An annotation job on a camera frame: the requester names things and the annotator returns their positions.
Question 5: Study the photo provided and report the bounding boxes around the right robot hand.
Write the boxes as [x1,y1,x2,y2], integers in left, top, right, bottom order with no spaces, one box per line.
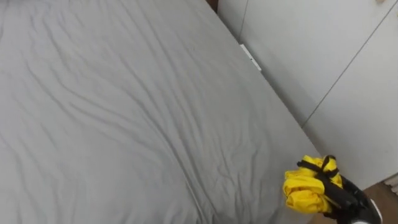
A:
[297,154,384,224]

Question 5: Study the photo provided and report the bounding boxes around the yellow cloth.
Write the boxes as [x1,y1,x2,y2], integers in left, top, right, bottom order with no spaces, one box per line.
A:
[282,154,344,215]

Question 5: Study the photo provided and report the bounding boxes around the white wardrobe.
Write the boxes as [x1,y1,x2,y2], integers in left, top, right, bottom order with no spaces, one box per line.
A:
[216,0,398,190]

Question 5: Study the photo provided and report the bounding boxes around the white bed label tag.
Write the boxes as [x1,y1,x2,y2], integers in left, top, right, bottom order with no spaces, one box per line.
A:
[239,44,262,72]

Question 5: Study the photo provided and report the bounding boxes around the grey bed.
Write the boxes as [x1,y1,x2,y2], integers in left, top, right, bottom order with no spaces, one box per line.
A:
[0,0,323,224]

